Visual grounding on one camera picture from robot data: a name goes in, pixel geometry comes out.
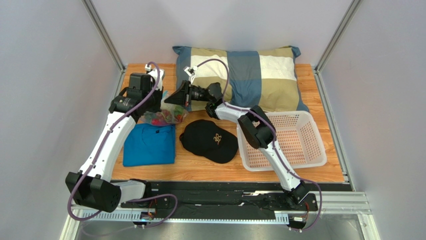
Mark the white plastic basket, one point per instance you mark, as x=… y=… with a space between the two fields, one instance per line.
x=298 y=137

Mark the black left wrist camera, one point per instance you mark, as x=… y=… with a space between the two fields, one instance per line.
x=140 y=84

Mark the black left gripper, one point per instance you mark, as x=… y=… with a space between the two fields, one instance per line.
x=156 y=108

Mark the right aluminium corner post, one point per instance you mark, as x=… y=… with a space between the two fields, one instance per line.
x=344 y=23

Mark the clear zip top bag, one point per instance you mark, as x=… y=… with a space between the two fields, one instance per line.
x=169 y=114

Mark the blue folded t-shirt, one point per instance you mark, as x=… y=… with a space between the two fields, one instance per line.
x=150 y=145

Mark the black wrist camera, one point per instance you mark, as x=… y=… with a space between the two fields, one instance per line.
x=214 y=91
x=140 y=84

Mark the black baseball cap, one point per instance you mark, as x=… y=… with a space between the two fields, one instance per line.
x=204 y=138

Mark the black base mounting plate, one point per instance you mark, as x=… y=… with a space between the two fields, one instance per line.
x=225 y=205

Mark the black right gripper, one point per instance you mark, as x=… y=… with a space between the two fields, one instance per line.
x=188 y=95

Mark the plaid checkered pillow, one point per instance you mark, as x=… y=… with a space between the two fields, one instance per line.
x=266 y=78

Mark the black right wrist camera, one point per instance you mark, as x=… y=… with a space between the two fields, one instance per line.
x=214 y=91

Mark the left aluminium corner post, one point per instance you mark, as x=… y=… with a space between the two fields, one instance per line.
x=96 y=19

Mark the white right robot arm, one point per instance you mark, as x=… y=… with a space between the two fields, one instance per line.
x=257 y=129

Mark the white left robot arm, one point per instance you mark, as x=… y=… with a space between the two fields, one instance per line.
x=91 y=186

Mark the aluminium front frame rail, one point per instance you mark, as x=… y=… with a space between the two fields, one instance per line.
x=344 y=214

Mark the aluminium corner post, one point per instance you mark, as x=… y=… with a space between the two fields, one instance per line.
x=96 y=19
x=344 y=23

